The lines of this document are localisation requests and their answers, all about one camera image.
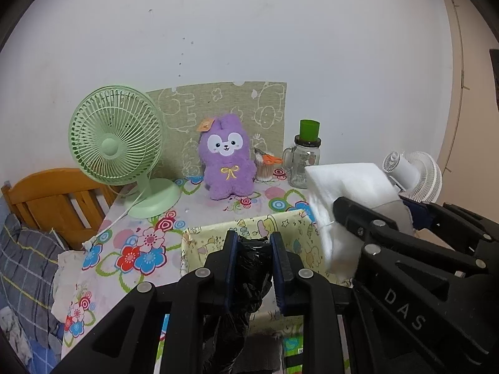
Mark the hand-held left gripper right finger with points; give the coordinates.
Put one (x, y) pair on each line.
(278, 268)

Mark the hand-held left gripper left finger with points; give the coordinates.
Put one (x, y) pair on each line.
(230, 268)

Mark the blue bedding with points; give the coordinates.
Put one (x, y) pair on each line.
(35, 354)

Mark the purple plush toy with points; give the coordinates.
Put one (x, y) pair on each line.
(228, 171)

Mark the green desk fan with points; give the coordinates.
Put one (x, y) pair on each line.
(113, 148)

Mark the white fan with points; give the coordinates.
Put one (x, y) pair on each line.
(425, 179)

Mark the beige door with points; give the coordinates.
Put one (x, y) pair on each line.
(475, 85)

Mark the glass mason jar mug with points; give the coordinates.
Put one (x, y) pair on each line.
(304, 167)

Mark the grey white fleece cloth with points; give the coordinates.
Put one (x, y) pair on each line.
(343, 183)

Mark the green cartoon printed board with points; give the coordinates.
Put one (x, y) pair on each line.
(241, 101)

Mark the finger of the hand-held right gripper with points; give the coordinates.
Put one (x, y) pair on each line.
(384, 232)
(460, 218)

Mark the black plastic bag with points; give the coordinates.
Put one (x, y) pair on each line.
(249, 272)

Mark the plaid blanket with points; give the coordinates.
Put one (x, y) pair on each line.
(27, 265)

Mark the yellow cartoon fabric storage box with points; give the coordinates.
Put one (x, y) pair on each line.
(210, 241)

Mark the wooden bed headboard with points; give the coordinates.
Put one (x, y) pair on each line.
(50, 187)

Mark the green plastic cup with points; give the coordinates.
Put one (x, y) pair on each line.
(310, 129)

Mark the cotton swab container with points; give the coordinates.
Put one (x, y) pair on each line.
(265, 172)

